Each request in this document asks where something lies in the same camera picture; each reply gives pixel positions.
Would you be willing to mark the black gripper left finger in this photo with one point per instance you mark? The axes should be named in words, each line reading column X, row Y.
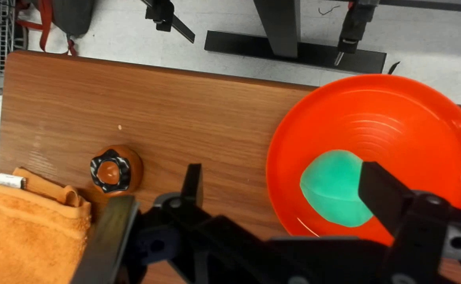
column 192, row 190

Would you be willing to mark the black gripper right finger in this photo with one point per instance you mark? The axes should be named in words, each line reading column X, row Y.
column 385, row 198

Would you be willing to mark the green plush ball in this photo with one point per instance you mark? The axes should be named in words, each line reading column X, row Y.
column 333, row 187

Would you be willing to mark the orange round plate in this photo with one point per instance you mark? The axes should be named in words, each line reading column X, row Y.
column 388, row 132

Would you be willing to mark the wooden table with black legs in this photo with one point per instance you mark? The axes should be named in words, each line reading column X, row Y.
column 187, row 116

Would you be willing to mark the brown tape roll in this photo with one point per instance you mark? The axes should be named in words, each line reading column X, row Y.
column 113, row 171

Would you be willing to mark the orange folded cloth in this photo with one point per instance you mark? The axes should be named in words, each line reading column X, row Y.
column 25, row 237

